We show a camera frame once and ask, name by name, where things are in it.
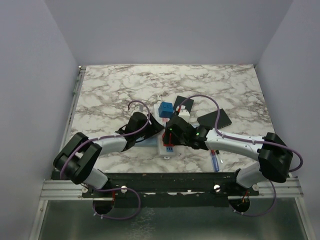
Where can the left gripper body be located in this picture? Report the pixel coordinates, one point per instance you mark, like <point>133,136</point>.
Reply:
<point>151,129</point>

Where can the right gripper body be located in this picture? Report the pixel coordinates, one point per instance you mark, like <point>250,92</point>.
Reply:
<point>179,140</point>

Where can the red cube plug adapter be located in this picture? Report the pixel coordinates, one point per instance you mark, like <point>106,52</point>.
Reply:
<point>167,139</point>

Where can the white power strip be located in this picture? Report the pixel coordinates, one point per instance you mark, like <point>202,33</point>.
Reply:
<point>166,152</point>

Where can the blue cube plug adapter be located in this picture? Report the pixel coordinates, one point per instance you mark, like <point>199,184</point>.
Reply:
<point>165,109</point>

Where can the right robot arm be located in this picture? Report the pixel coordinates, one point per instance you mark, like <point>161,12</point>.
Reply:
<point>271,155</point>

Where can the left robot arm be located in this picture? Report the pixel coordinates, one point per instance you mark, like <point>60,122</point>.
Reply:
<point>77,158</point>

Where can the black router box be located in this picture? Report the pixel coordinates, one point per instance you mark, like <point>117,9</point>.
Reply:
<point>188,104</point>

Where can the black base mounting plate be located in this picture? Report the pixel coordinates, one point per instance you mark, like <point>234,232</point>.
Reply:
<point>168,190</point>

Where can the blue handled screwdriver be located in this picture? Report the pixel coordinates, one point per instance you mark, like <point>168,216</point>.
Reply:
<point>215,161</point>

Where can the aluminium rail frame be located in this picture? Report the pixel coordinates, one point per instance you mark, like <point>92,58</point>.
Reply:
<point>276,211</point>

